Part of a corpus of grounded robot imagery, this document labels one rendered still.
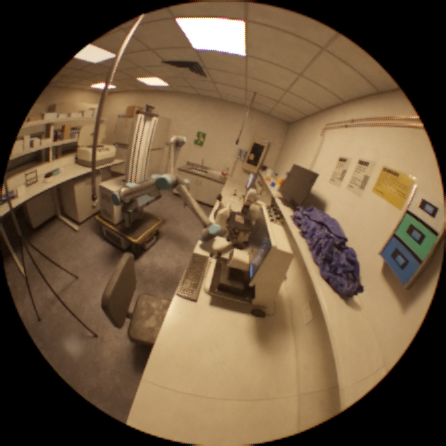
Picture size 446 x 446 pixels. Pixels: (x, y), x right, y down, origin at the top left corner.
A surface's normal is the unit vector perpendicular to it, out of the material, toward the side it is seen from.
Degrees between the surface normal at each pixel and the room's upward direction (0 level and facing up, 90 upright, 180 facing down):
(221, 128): 90
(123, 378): 0
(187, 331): 0
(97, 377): 0
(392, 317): 90
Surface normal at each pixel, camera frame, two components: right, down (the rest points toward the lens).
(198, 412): 0.31, -0.82
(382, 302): -0.94, -0.33
